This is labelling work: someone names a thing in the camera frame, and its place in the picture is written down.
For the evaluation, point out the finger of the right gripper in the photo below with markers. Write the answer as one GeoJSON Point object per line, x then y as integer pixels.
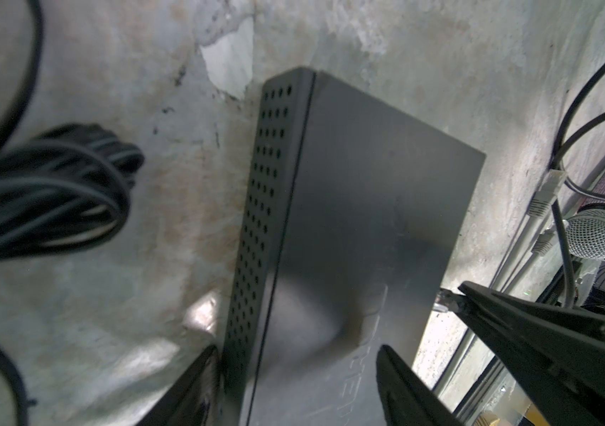
{"type": "Point", "coordinates": [557, 355]}

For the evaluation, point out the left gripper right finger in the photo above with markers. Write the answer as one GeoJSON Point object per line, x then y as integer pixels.
{"type": "Point", "coordinates": [406, 400]}

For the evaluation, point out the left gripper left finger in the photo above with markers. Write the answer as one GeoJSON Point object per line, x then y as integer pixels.
{"type": "Point", "coordinates": [192, 400]}

